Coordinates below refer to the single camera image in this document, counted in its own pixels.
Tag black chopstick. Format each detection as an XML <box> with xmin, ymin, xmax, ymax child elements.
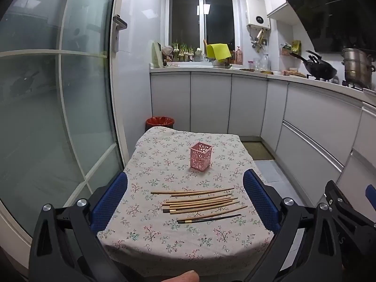
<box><xmin>177</xmin><ymin>214</ymin><xmax>241</xmax><ymax>224</ymax></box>

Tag black range hood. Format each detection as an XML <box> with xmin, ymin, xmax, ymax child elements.
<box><xmin>286</xmin><ymin>0</ymin><xmax>376</xmax><ymax>54</ymax></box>

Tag black wok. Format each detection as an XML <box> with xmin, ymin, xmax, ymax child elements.
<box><xmin>289</xmin><ymin>50</ymin><xmax>338</xmax><ymax>81</ymax></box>

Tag floral tablecloth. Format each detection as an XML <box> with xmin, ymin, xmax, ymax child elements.
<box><xmin>97</xmin><ymin>126</ymin><xmax>275</xmax><ymax>269</ymax></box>

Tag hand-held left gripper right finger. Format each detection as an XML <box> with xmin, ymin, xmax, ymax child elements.
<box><xmin>243</xmin><ymin>169</ymin><xmax>344</xmax><ymax>282</ymax></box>

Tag steel steamer pot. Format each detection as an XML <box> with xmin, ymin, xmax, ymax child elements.
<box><xmin>341</xmin><ymin>48</ymin><xmax>376</xmax><ymax>90</ymax></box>

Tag row of sprouting garlic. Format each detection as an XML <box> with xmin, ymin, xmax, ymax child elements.
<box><xmin>172</xmin><ymin>40</ymin><xmax>196</xmax><ymax>62</ymax></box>

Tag white base cabinets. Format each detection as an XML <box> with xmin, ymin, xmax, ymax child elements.
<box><xmin>149</xmin><ymin>65</ymin><xmax>376</xmax><ymax>221</ymax></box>

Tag kitchen window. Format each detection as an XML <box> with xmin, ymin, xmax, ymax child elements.
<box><xmin>166</xmin><ymin>0</ymin><xmax>237</xmax><ymax>62</ymax></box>

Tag pink perforated utensil holder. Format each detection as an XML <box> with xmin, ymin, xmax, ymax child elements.
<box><xmin>189</xmin><ymin>142</ymin><xmax>213</xmax><ymax>173</ymax></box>

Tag grey door handle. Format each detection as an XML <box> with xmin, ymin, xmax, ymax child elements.
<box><xmin>112</xmin><ymin>14</ymin><xmax>128</xmax><ymax>53</ymax></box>

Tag pale green cutting board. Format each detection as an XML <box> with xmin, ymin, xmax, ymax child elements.
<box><xmin>152</xmin><ymin>41</ymin><xmax>163</xmax><ymax>67</ymax></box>

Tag yellow-green cloth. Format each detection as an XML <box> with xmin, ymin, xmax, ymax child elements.
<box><xmin>206</xmin><ymin>43</ymin><xmax>232</xmax><ymax>60</ymax></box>

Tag person's left hand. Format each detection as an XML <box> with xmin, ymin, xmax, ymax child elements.
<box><xmin>169</xmin><ymin>270</ymin><xmax>201</xmax><ymax>282</ymax></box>

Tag red trash bin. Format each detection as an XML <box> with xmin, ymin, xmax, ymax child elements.
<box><xmin>145</xmin><ymin>117</ymin><xmax>174</xmax><ymax>133</ymax></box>

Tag brown floor mat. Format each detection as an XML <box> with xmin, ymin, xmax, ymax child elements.
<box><xmin>242</xmin><ymin>141</ymin><xmax>275</xmax><ymax>161</ymax></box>

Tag white water heater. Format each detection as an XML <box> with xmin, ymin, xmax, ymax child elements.
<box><xmin>245</xmin><ymin>0</ymin><xmax>271</xmax><ymax>30</ymax></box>

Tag bunch of wooden chopsticks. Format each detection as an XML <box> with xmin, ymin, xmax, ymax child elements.
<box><xmin>150</xmin><ymin>187</ymin><xmax>248</xmax><ymax>214</ymax></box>

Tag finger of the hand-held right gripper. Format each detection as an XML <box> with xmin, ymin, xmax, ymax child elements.
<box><xmin>325</xmin><ymin>180</ymin><xmax>376</xmax><ymax>235</ymax></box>
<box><xmin>365</xmin><ymin>184</ymin><xmax>376</xmax><ymax>205</ymax></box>

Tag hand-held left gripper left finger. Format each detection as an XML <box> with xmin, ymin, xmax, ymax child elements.
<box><xmin>29</xmin><ymin>171</ymin><xmax>138</xmax><ymax>282</ymax></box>

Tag frosted glass sliding door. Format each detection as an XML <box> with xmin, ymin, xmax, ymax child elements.
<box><xmin>0</xmin><ymin>0</ymin><xmax>131</xmax><ymax>241</ymax></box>

